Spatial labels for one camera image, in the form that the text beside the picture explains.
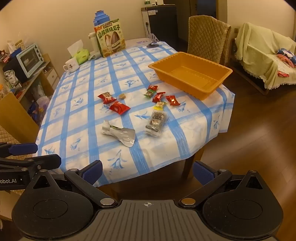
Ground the white mug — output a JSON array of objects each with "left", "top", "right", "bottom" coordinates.
[{"left": 63, "top": 58, "right": 80, "bottom": 72}]

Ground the blue patterned pillow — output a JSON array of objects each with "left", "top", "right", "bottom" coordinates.
[{"left": 276, "top": 48, "right": 296, "bottom": 68}]

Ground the green sunflower seed bag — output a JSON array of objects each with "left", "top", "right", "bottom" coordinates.
[{"left": 94, "top": 18, "right": 126, "bottom": 58}]

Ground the black appliance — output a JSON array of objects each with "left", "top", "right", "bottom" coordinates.
[{"left": 2, "top": 56, "right": 25, "bottom": 83}]

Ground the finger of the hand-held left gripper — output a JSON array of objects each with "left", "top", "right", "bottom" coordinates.
[
  {"left": 0, "top": 143, "right": 38, "bottom": 156},
  {"left": 0, "top": 154, "right": 62, "bottom": 173}
]

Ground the blue lidded bottle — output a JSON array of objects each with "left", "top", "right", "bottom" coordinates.
[{"left": 93, "top": 10, "right": 112, "bottom": 26}]

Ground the wooden shelf unit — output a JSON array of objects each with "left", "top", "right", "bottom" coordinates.
[{"left": 0, "top": 54, "right": 61, "bottom": 124}]

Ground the pile of packets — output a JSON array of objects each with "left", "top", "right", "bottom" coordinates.
[{"left": 0, "top": 40, "right": 26, "bottom": 63}]

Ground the red snack packet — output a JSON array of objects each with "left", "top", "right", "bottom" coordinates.
[
  {"left": 109, "top": 101, "right": 131, "bottom": 114},
  {"left": 97, "top": 92, "right": 117, "bottom": 104}
]

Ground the cream covered sofa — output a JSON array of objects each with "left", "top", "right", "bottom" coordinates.
[{"left": 230, "top": 22, "right": 296, "bottom": 95}]

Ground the quilted seat cushion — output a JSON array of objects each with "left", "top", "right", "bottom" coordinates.
[{"left": 0, "top": 125, "right": 25, "bottom": 145}]

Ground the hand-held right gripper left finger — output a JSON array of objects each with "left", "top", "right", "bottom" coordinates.
[{"left": 23, "top": 159, "right": 118, "bottom": 208}]

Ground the quilted beige chair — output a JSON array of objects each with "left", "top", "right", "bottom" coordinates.
[{"left": 187, "top": 15, "right": 232, "bottom": 66}]

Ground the silver foil packet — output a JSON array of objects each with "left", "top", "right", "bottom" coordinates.
[{"left": 101, "top": 120, "right": 136, "bottom": 147}]

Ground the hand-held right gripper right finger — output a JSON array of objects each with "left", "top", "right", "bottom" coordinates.
[{"left": 178, "top": 160, "right": 270, "bottom": 208}]

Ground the orange plastic tray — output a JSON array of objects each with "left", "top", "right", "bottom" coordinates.
[{"left": 148, "top": 52, "right": 233, "bottom": 100}]

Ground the wooden table leg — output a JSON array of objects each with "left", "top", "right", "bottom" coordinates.
[{"left": 182, "top": 148, "right": 205, "bottom": 180}]

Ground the light blue toaster oven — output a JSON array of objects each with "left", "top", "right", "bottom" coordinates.
[{"left": 16, "top": 43, "right": 45, "bottom": 78}]

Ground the white thermos flask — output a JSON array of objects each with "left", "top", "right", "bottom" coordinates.
[{"left": 88, "top": 32, "right": 101, "bottom": 54}]

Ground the white plastic bag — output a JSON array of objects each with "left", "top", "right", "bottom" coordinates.
[{"left": 32, "top": 84, "right": 51, "bottom": 113}]

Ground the grey phone stand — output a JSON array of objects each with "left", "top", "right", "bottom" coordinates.
[{"left": 147, "top": 33, "right": 160, "bottom": 49}]

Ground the green tissue pack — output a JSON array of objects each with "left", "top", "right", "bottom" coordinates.
[{"left": 67, "top": 39, "right": 90, "bottom": 65}]

